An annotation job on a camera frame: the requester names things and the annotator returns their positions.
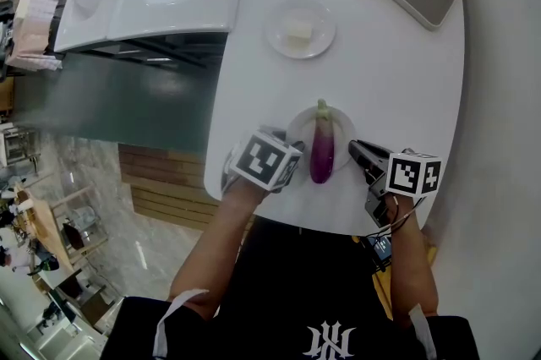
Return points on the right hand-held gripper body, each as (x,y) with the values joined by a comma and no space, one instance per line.
(412,174)

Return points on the person's left forearm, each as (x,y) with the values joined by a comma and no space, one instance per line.
(220,240)

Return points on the person's right forearm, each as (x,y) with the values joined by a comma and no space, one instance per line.
(412,265)

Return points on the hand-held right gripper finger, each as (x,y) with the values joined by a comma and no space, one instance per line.
(374,174)
(369,151)

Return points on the white food block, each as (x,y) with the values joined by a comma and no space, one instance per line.
(300,30)

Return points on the small white sink basin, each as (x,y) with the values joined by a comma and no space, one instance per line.
(86,7)

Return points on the small device with screen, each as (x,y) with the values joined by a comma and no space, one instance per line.
(382,248)

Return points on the wooden table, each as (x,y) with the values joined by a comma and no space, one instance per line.
(46,223)

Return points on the rack with white cloths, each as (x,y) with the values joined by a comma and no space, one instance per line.
(34,28)

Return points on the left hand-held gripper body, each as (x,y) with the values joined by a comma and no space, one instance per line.
(262,159)

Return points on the white table top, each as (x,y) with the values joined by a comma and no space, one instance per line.
(380,88)

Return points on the person's black shirt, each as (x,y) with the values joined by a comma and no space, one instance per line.
(296,290)

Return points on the wooden slat panel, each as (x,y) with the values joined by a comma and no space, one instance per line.
(169,189)

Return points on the purple eggplant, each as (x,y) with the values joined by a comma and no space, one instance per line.
(321,147)

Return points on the white plate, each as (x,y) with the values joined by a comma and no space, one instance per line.
(321,41)
(302,126)

